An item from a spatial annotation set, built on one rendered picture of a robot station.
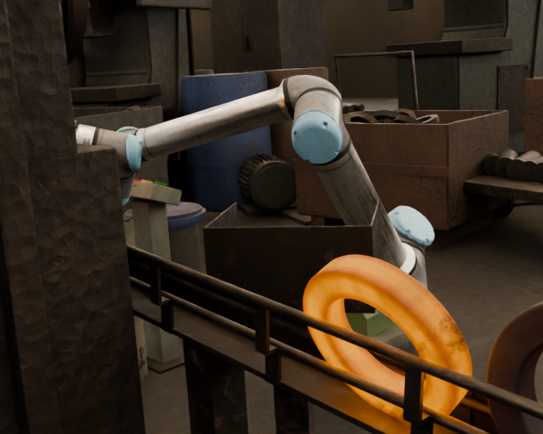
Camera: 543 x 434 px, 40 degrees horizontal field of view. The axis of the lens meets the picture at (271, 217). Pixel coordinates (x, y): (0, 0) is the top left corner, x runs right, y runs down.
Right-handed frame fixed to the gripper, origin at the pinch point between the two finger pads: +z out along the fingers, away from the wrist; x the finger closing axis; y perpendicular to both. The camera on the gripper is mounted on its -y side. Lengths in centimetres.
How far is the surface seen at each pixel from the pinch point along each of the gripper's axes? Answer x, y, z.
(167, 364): -42, -69, -58
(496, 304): -67, -35, -178
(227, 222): 65, 1, -54
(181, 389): -23, -69, -62
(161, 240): -45, -29, -48
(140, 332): -33, -57, -47
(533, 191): -115, 7, -207
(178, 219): -78, -28, -54
